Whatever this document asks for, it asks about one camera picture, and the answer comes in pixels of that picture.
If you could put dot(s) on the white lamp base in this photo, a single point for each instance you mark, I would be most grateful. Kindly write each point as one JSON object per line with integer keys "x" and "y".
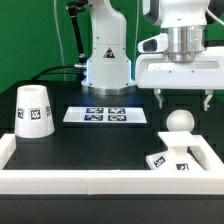
{"x": 176, "y": 157}

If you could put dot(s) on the white marker plate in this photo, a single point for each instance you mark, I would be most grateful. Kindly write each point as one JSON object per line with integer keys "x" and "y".
{"x": 105, "y": 115}

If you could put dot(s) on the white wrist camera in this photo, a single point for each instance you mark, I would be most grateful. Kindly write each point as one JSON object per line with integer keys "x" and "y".
{"x": 156, "y": 44}

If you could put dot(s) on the white lamp shade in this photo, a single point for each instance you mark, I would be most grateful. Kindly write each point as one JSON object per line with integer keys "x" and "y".
{"x": 33, "y": 116}

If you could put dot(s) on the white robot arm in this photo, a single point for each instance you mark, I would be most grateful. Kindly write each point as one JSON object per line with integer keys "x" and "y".
{"x": 175, "y": 59}

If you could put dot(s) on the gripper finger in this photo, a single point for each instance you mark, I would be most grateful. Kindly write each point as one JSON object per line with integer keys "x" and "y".
{"x": 159, "y": 97}
{"x": 207, "y": 99}

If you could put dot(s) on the white lamp bulb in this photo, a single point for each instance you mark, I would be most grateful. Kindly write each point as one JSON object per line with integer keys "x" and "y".
{"x": 180, "y": 120}

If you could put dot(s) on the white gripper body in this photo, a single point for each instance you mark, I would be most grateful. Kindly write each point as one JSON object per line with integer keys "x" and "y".
{"x": 206, "y": 72}

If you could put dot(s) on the white U-shaped frame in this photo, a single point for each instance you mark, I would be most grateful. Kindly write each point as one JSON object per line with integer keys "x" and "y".
{"x": 103, "y": 182}

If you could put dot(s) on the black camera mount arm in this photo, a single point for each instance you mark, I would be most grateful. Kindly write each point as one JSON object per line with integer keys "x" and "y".
{"x": 74, "y": 8}

